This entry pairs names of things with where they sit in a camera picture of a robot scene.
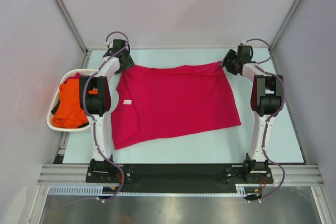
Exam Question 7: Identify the crimson red t-shirt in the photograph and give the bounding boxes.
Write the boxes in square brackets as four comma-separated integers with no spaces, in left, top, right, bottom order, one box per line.
[111,62,241,150]

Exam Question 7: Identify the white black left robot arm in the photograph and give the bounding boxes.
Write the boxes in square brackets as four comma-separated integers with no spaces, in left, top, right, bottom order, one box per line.
[79,39,134,182]

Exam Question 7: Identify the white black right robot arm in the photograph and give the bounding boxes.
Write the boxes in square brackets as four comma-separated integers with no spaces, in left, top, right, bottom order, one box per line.
[220,44,286,184]

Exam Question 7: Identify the dark red shirt in basket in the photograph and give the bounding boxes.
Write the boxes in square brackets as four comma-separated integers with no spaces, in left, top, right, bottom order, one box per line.
[64,72,82,84]

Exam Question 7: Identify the orange t-shirt in basket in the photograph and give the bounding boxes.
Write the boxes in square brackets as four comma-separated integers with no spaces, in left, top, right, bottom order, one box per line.
[51,79,89,129]

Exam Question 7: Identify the white plastic laundry basket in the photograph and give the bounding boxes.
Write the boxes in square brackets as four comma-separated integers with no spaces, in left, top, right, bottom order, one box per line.
[46,68,95,132]

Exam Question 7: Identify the black garment in basket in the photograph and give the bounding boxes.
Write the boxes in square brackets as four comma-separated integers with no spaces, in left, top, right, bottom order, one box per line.
[51,100,60,115]

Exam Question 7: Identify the aluminium corner post left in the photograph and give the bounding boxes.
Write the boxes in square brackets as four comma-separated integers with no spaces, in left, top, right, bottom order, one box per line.
[53,0,88,55]

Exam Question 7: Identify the aluminium corner post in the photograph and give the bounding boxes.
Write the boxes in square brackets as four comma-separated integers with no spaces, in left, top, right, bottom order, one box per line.
[53,0,88,55]
[268,0,318,51]

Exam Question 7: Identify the aluminium corner post right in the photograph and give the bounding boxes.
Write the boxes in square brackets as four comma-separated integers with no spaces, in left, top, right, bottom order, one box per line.
[268,0,318,51]

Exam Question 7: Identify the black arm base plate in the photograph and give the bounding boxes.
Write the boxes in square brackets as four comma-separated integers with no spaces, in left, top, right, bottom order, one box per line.
[86,161,274,194]

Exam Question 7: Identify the aluminium frame rail front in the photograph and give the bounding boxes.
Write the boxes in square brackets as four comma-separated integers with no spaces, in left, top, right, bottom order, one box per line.
[37,164,324,187]

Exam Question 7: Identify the white slotted cable duct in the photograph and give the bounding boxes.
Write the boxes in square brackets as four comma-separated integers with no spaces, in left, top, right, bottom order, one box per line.
[48,185,124,196]

